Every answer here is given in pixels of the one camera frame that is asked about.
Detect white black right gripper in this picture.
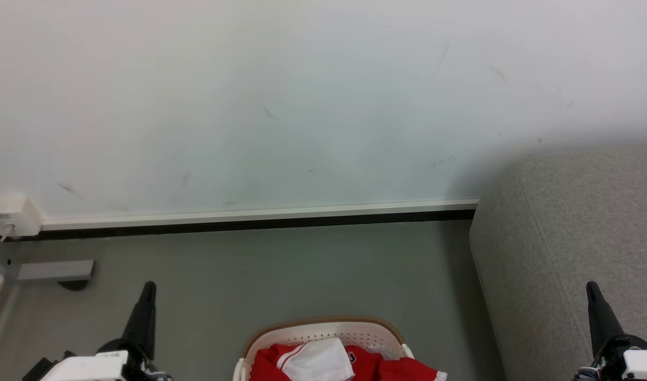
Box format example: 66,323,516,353
575,281,647,381

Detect cream laundry basket brown rim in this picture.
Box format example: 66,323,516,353
233,316,415,381

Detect grey metal furniture foot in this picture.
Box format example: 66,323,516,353
0,226,95,292

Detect grey fabric sofa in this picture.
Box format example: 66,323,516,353
469,146,647,381

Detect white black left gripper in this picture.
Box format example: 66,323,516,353
40,281,172,381

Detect red shirt white cuffs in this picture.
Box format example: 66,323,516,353
249,343,449,381

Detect white cloth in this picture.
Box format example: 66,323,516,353
277,338,355,381

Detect white black wall skirting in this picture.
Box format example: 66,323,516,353
16,199,480,241

